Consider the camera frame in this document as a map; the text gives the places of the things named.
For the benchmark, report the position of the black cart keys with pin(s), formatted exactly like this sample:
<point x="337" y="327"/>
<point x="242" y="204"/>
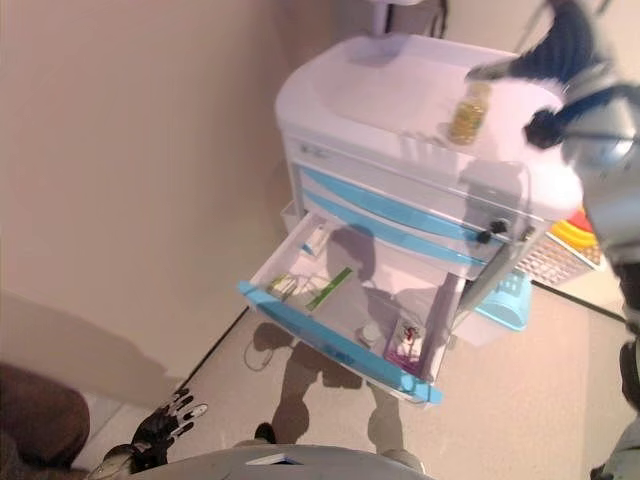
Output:
<point x="492" y="231"/>

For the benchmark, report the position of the light blue waste bin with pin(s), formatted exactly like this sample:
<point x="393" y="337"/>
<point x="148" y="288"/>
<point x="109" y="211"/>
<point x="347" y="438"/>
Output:
<point x="505" y="305"/>

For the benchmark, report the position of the white mesh side basket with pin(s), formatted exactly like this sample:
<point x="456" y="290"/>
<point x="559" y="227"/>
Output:
<point x="555" y="262"/>

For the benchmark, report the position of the white raised shelf with post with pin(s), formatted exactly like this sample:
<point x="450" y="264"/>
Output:
<point x="382" y="17"/>

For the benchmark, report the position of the long green white medicine box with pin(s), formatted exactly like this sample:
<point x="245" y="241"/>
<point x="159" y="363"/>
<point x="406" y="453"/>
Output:
<point x="330" y="290"/>

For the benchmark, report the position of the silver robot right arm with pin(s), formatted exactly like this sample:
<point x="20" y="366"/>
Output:
<point x="610" y="175"/>

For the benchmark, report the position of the purple white medicine box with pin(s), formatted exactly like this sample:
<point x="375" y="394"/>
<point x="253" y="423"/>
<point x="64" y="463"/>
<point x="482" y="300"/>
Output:
<point x="405" y="345"/>

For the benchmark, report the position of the person in brown trousers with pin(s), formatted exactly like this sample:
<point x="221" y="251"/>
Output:
<point x="40" y="420"/>

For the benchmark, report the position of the grey robot torso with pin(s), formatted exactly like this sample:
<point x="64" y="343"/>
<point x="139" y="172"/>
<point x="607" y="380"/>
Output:
<point x="280" y="465"/>

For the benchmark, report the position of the yellow sharps container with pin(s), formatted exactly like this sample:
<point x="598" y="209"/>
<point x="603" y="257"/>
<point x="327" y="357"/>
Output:
<point x="575" y="232"/>

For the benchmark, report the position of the blue front drawer with medicines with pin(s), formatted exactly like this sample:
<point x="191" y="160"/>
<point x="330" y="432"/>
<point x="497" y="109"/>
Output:
<point x="320" y="335"/>

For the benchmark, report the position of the white medical cart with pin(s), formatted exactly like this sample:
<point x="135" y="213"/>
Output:
<point x="375" y="90"/>

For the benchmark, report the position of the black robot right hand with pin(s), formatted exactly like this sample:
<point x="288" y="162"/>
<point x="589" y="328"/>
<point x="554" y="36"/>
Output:
<point x="575" y="40"/>

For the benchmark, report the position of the blue front cart drawer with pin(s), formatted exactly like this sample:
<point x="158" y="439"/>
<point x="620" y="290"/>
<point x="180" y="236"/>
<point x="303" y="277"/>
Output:
<point x="380" y="227"/>
<point x="375" y="197"/>

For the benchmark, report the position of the blue white medicine box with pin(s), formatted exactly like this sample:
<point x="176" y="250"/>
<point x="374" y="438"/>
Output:
<point x="315" y="242"/>

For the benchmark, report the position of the white side bin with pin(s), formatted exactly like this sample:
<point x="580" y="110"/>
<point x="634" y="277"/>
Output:
<point x="290" y="217"/>

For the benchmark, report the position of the clear bottle of yellow capsules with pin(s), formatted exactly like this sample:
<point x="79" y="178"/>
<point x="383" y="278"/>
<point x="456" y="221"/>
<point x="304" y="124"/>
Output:
<point x="470" y="115"/>

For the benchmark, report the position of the small green white medicine box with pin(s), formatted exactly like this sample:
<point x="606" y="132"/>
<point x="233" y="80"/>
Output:
<point x="282" y="285"/>

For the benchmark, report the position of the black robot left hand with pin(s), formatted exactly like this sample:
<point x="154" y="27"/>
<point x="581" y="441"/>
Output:
<point x="160" y="430"/>

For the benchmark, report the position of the metal cart lock latch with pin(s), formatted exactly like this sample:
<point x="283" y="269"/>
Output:
<point x="525" y="234"/>

